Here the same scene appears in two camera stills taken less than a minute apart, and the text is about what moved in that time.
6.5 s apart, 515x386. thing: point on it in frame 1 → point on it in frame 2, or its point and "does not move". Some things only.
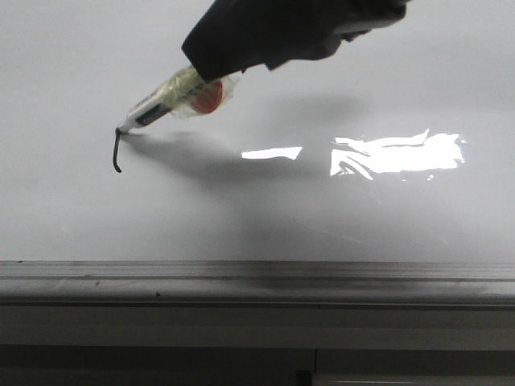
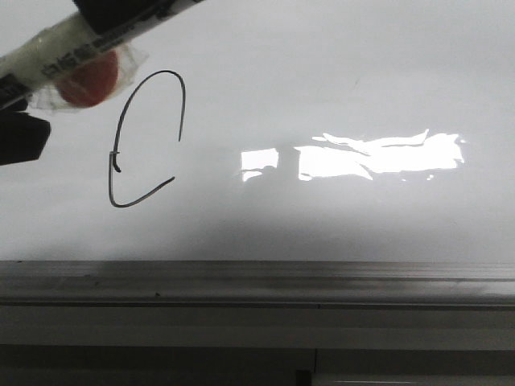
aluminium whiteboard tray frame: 247,283 does not move
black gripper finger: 237,35 → 104,15
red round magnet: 207,99 → 91,83
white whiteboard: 398,146 does not move
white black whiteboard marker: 173,95 → 66,43
